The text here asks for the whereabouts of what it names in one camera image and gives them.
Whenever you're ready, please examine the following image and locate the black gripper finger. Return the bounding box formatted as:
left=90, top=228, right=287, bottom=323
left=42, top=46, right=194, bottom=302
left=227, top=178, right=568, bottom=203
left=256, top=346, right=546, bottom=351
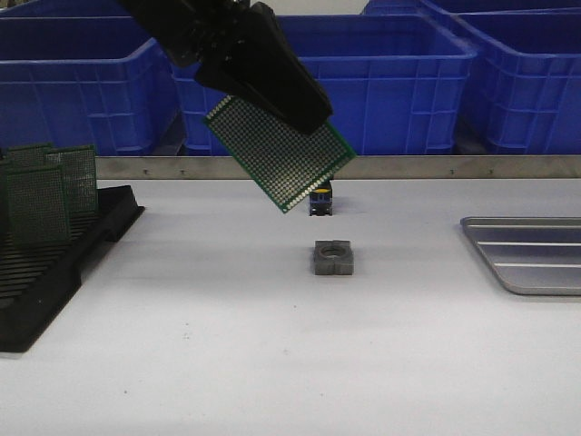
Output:
left=195, top=49, right=291, bottom=124
left=247, top=2, right=332, bottom=134

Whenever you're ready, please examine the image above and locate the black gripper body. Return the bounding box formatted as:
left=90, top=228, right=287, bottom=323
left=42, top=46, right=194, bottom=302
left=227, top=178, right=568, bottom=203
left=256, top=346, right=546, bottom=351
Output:
left=118, top=1, right=251, bottom=67

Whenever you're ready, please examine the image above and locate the green perforated circuit board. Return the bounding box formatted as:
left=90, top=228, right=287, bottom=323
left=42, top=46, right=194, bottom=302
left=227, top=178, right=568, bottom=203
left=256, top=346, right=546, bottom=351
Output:
left=6, top=143, right=54, bottom=169
left=204, top=95, right=356, bottom=213
left=6, top=164, right=71, bottom=247
left=44, top=144, right=98, bottom=214
left=0, top=159, right=12, bottom=237

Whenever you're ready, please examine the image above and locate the black slotted board rack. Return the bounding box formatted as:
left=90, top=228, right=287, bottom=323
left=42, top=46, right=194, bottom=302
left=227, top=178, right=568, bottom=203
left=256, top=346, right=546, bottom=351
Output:
left=1, top=185, right=144, bottom=353

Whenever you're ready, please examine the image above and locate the silver metal tray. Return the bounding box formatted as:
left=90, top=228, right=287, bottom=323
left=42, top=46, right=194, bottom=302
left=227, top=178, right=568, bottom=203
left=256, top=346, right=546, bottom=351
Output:
left=460, top=217, right=580, bottom=297

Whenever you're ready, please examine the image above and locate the left blue plastic crate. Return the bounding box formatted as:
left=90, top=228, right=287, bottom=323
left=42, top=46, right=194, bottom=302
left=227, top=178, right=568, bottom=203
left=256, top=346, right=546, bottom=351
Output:
left=1, top=16, right=180, bottom=156

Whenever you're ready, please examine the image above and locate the blue plastic crate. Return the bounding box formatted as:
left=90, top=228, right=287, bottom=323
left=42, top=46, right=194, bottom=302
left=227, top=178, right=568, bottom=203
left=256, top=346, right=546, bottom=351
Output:
left=1, top=16, right=180, bottom=156
left=454, top=13, right=580, bottom=154
left=165, top=15, right=478, bottom=157

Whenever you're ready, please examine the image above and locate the back right blue crate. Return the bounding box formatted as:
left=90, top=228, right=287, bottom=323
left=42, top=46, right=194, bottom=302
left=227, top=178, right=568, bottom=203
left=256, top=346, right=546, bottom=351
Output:
left=362, top=0, right=580, bottom=15

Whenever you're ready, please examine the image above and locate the centre blue plastic crate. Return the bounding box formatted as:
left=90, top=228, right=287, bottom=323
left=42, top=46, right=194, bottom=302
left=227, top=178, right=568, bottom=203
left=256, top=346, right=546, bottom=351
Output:
left=165, top=15, right=478, bottom=157

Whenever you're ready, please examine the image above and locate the red emergency stop button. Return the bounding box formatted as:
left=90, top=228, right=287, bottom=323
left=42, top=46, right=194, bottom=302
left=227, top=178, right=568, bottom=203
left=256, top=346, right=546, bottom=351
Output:
left=309, top=178, right=333, bottom=216

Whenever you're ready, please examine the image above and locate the back left blue crate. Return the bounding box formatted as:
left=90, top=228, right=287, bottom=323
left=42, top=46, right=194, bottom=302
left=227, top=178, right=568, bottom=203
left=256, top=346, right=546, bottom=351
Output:
left=1, top=0, right=129, bottom=18

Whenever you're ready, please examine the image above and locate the grey square mounting block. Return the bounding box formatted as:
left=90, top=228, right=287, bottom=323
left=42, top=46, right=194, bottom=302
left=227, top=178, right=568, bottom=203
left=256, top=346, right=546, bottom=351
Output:
left=312, top=240, right=355, bottom=276

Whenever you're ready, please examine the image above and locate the right blue plastic crate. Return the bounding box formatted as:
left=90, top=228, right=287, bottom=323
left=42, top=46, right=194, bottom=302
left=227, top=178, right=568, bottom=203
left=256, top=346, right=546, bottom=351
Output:
left=454, top=13, right=580, bottom=154

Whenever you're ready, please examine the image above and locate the metal table edge rail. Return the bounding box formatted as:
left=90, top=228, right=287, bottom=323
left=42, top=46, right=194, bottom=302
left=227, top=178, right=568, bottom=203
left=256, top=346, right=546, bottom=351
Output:
left=96, top=154, right=580, bottom=180

